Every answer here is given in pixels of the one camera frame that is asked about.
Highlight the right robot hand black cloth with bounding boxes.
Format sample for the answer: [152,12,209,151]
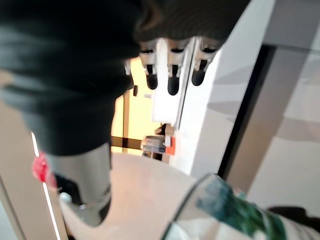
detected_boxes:
[0,0,252,225]

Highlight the black object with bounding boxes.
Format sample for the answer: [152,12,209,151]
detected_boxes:
[266,205,320,226]

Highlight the dark window frame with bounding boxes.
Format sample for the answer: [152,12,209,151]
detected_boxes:
[110,89,163,161]

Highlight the clear bottle green label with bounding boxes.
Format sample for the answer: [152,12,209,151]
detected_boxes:
[161,172,320,240]

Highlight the stacked silver grey items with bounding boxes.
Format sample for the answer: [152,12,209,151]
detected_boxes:
[140,134,167,154]

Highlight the small orange white box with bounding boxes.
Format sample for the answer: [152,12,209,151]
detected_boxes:
[163,135,178,155]

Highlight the red paper ornament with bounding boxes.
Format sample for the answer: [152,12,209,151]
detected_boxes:
[31,151,58,189]

